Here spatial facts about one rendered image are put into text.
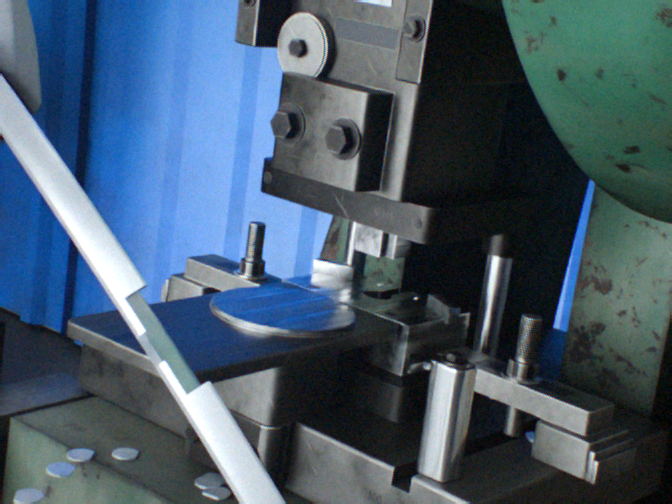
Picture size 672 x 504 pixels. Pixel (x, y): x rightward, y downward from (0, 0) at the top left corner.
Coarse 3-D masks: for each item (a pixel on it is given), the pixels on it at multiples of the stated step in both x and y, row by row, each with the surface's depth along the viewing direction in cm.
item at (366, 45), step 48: (336, 0) 110; (384, 0) 106; (288, 48) 111; (336, 48) 110; (384, 48) 107; (288, 96) 110; (336, 96) 107; (384, 96) 106; (432, 96) 106; (480, 96) 111; (288, 144) 110; (336, 144) 105; (384, 144) 107; (432, 144) 108; (480, 144) 113; (384, 192) 108; (432, 192) 110; (480, 192) 115
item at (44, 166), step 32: (0, 96) 33; (0, 128) 32; (32, 128) 32; (32, 160) 31; (64, 192) 31; (64, 224) 30; (96, 224) 30; (96, 256) 30; (128, 256) 30; (128, 288) 29; (128, 320) 29; (160, 352) 37; (192, 384) 37; (192, 416) 29; (224, 416) 29; (224, 448) 29; (256, 480) 29
